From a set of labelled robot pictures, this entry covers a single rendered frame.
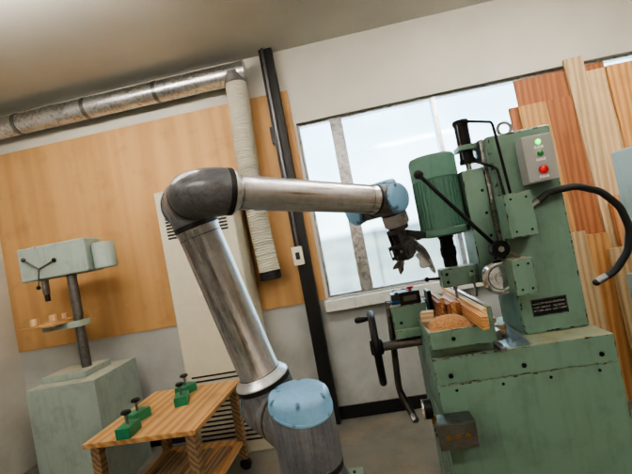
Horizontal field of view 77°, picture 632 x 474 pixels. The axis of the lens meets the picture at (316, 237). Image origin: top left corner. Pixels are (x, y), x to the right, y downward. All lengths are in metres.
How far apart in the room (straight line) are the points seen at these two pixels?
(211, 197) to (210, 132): 2.21
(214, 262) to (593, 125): 2.70
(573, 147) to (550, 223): 1.57
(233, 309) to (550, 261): 1.10
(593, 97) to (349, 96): 1.61
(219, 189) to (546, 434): 1.28
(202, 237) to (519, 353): 1.06
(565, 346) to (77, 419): 2.60
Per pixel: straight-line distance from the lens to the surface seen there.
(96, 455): 2.38
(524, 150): 1.54
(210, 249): 1.03
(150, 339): 3.30
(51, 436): 3.11
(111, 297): 3.39
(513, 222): 1.47
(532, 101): 3.16
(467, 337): 1.40
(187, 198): 0.95
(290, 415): 0.95
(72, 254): 2.99
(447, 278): 1.58
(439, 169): 1.54
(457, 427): 1.44
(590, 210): 3.11
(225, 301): 1.04
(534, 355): 1.52
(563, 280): 1.63
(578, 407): 1.62
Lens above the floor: 1.24
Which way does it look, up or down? 1 degrees up
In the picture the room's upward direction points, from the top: 11 degrees counter-clockwise
